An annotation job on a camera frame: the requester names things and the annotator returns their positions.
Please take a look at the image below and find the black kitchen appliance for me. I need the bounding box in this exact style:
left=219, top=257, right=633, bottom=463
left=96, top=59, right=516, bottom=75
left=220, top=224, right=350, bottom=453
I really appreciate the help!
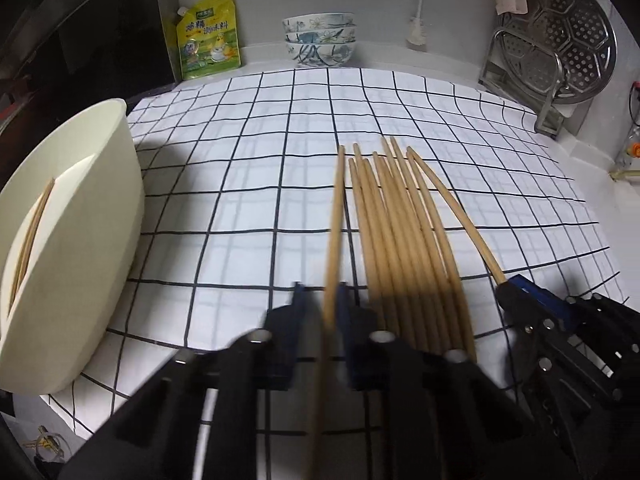
left=0, top=0, right=177, bottom=128

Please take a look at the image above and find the white plug with cable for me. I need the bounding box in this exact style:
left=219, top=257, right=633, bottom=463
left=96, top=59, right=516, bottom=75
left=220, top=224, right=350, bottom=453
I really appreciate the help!
left=407, top=0, right=429, bottom=51

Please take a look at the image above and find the white black checked cloth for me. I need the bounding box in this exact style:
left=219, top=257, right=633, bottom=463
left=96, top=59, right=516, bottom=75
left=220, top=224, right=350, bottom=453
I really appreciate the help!
left=40, top=67, right=627, bottom=480

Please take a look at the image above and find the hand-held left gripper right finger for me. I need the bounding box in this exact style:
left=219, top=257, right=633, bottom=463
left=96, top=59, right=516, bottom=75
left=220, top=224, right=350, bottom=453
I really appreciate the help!
left=336, top=284, right=566, bottom=480

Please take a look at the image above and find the yellow green seasoning pouch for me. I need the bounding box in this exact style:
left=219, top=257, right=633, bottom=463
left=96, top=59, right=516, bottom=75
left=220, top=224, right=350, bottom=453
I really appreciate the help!
left=161, top=0, right=245, bottom=81

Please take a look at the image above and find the large cream round basin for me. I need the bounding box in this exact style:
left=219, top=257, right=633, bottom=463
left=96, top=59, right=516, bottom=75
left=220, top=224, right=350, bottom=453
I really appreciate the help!
left=0, top=98, right=146, bottom=397

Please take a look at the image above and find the blue floral ceramic bowl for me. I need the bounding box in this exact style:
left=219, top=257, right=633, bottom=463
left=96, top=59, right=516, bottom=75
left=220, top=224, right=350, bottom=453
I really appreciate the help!
left=285, top=39, right=357, bottom=69
left=284, top=27, right=359, bottom=47
left=282, top=12, right=358, bottom=36

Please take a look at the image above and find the pile of wooden chopsticks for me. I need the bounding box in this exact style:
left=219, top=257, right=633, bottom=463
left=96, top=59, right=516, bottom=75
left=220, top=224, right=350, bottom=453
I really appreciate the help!
left=348, top=136, right=477, bottom=367

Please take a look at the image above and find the perforated steel steamer plate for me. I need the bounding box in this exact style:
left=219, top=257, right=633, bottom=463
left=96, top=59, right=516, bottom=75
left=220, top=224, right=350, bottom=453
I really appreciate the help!
left=497, top=0, right=619, bottom=106

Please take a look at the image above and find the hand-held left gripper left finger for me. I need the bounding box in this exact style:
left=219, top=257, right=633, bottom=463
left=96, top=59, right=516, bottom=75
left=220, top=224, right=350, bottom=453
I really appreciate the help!
left=60, top=282, right=307, bottom=480

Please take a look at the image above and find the orange capped bottle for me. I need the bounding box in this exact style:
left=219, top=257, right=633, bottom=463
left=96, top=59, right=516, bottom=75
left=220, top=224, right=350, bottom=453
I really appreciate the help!
left=614, top=122, right=640, bottom=171

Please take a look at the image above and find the steel dish rack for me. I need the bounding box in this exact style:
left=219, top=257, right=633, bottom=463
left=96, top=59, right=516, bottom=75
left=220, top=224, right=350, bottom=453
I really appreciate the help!
left=478, top=27, right=577, bottom=137

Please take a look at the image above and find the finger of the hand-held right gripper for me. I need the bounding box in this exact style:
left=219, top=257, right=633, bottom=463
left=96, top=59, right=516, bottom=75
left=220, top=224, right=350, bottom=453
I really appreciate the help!
left=509, top=274, right=569, bottom=329
left=496, top=284, right=551, bottom=346

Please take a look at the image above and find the wooden chopstick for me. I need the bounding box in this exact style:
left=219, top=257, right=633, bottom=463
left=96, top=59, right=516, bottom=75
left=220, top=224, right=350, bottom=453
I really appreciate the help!
left=7, top=195, right=48, bottom=313
left=307, top=145, right=347, bottom=466
left=406, top=147, right=508, bottom=286
left=11, top=178, right=56, bottom=311

